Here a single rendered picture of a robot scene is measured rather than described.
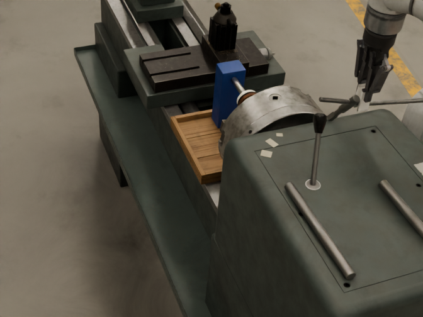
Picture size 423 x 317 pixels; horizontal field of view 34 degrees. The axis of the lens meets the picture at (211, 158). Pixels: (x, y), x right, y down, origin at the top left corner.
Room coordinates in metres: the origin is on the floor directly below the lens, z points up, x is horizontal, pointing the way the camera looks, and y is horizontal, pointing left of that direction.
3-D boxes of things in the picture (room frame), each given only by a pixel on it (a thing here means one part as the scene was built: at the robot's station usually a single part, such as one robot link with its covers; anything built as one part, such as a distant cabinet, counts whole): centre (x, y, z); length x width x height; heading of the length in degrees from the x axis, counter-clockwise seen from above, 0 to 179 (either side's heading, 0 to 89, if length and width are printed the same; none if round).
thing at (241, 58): (2.09, -0.01, 1.00); 0.20 x 0.10 x 0.05; 25
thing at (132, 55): (2.14, 0.06, 0.89); 0.53 x 0.30 x 0.06; 115
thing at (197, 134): (1.76, -0.08, 0.88); 0.36 x 0.30 x 0.04; 115
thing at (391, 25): (1.42, -0.36, 1.58); 0.09 x 0.09 x 0.06
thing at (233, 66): (1.85, -0.04, 1.00); 0.08 x 0.06 x 0.23; 115
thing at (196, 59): (2.09, 0.06, 0.95); 0.43 x 0.18 x 0.04; 115
